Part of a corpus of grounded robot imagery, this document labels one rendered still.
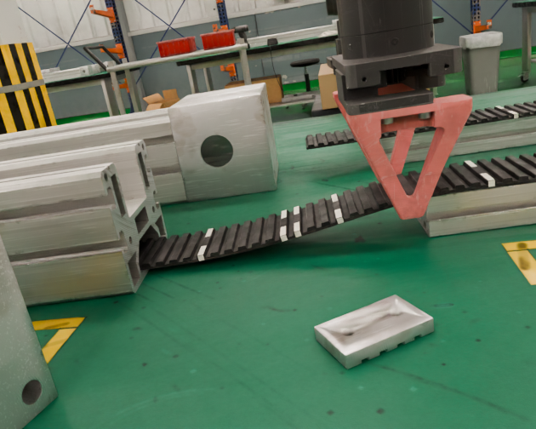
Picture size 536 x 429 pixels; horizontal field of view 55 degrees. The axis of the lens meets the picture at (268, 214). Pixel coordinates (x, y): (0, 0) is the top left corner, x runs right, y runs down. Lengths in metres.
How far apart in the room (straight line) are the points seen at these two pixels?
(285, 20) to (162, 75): 2.07
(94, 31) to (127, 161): 8.50
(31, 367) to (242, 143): 0.31
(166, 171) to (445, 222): 0.29
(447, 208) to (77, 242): 0.24
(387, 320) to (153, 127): 0.33
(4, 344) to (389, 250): 0.23
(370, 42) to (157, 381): 0.22
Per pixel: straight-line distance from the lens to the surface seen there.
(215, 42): 3.49
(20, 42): 3.90
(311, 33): 5.56
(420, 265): 0.33
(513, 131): 0.58
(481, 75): 5.51
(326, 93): 0.94
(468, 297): 0.30
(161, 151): 0.52
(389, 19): 0.33
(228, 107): 0.50
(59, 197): 0.35
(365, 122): 0.30
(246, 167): 0.51
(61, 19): 9.12
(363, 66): 0.30
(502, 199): 0.37
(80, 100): 9.10
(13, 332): 0.26
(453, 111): 0.31
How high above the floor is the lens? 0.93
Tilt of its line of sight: 19 degrees down
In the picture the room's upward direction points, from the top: 10 degrees counter-clockwise
